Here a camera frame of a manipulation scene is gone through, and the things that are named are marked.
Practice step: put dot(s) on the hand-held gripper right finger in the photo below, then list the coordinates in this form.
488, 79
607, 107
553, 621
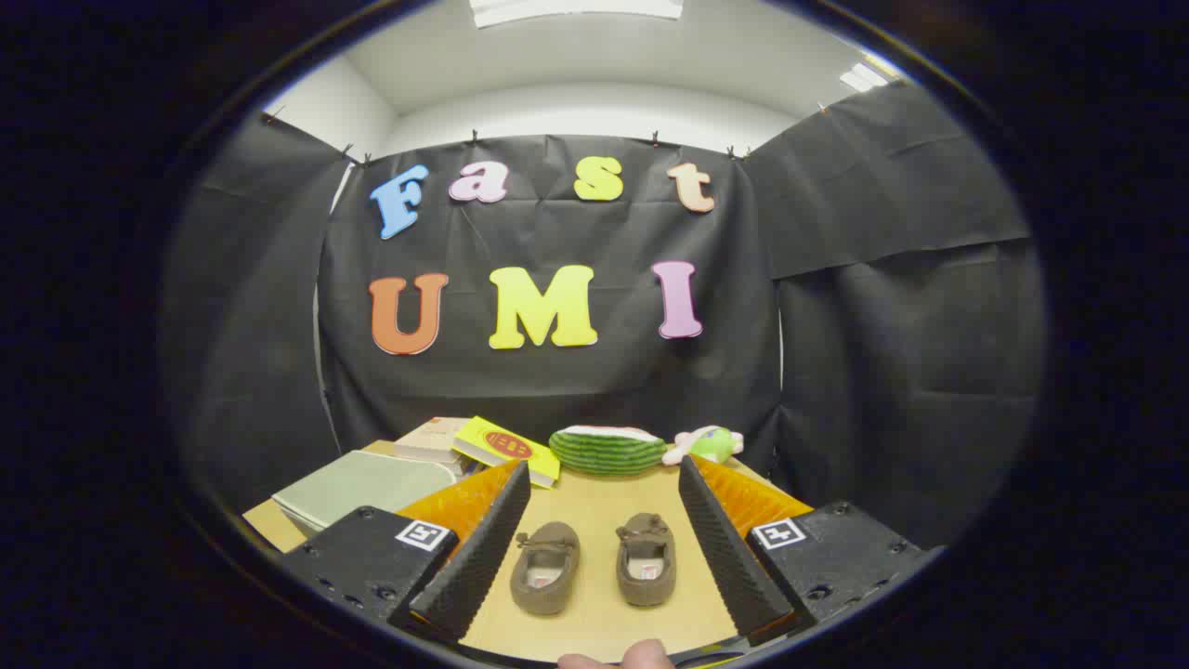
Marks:
729, 557

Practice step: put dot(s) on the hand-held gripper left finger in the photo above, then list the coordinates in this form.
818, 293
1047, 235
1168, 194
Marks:
483, 557

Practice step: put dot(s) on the brown fuzzy shoe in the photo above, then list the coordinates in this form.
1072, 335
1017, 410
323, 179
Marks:
646, 544
548, 550

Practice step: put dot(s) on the pale green storage box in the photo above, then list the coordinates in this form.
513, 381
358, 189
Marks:
362, 483

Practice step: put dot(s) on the pink and green plush toy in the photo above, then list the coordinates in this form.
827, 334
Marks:
715, 446

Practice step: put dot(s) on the yellow book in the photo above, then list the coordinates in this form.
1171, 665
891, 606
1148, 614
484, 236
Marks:
492, 437

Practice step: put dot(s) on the beige book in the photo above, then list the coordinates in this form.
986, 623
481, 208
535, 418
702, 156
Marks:
432, 437

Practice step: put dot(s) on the watermelon slice plush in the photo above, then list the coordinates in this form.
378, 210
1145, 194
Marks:
604, 453

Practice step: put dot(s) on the black backdrop cloth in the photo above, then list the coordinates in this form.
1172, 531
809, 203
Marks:
557, 390

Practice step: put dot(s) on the small ceiling light panel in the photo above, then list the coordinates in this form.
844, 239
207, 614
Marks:
864, 78

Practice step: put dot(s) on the long ceiling light panel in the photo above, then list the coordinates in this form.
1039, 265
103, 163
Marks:
576, 9

